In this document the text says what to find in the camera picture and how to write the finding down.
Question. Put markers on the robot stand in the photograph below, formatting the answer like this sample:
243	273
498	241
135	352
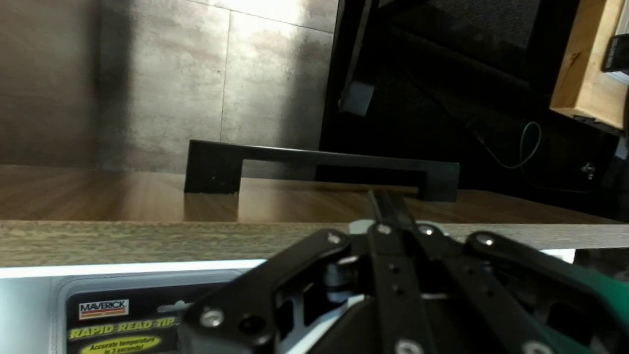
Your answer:
432	83

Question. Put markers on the wooden drawer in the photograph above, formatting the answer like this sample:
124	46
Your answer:
98	201

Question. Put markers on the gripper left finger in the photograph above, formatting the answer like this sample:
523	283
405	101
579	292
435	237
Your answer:
295	265

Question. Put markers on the wooden board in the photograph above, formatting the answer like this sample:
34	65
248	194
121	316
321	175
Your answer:
582	73

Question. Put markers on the thermometer packet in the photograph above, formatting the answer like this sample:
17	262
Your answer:
123	322

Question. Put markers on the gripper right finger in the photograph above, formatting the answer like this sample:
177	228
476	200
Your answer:
516	260

